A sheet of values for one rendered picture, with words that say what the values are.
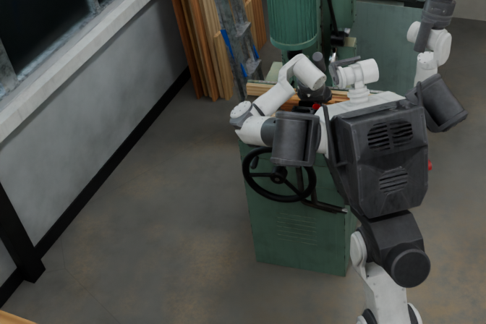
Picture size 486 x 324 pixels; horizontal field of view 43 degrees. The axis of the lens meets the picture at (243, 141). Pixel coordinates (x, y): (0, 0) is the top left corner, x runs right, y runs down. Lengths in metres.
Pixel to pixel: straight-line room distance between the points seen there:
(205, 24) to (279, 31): 1.59
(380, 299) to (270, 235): 1.00
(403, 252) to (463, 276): 1.38
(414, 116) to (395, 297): 0.65
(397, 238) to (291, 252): 1.25
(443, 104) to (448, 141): 1.91
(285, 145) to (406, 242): 0.43
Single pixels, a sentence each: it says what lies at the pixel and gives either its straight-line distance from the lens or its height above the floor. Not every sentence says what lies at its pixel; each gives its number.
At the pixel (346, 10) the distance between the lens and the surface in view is 2.44.
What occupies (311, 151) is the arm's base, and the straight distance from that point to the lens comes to 1.72.
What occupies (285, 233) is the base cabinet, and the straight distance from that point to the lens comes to 2.86.
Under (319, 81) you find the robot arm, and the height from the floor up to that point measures 1.25.
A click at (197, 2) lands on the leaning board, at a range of 3.73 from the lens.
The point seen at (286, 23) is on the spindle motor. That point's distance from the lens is 2.22.
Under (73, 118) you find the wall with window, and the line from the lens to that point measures 3.36.
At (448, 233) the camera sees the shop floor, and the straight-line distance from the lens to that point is 3.24.
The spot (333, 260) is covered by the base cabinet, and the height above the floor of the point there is 0.11.
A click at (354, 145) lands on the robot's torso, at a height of 1.37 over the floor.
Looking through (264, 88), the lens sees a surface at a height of 0.94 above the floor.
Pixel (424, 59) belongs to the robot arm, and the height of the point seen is 1.30.
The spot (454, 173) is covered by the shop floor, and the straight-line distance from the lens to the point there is 3.53.
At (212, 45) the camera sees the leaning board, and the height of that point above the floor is 0.41.
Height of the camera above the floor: 2.44
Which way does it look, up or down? 41 degrees down
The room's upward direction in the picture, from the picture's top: 8 degrees counter-clockwise
